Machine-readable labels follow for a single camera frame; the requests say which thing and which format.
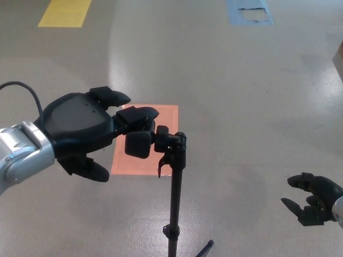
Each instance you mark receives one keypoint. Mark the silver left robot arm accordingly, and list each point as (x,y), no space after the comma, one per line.
(21,155)

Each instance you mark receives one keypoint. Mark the cardboard box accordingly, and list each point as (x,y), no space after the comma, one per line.
(339,57)

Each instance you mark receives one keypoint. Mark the torn blue floor marking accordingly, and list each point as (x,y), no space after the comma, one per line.
(233,12)

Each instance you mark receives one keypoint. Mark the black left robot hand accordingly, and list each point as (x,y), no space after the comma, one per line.
(77,123)

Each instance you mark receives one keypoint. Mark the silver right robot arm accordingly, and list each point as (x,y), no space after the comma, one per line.
(339,211)

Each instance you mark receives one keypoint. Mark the orange floor marking rectangle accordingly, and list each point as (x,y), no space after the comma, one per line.
(167,115)

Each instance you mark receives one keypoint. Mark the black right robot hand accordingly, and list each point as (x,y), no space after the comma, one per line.
(325,192)

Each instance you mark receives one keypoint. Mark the black phone stand tripod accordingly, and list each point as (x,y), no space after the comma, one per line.
(175,192)

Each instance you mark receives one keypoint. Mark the yellow floor marking rectangle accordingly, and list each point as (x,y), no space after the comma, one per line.
(65,13)

